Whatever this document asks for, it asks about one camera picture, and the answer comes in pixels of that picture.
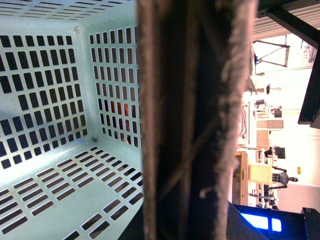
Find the black metal rack post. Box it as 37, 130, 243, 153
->
254, 0, 320, 129

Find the red apple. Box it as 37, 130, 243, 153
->
97, 98, 141, 148

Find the blue lit display screen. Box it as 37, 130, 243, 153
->
234, 204, 307, 240

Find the grey camera left gripper finger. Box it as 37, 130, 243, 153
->
136, 0, 258, 240

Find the light blue plastic basket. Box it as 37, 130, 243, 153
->
0, 0, 144, 240

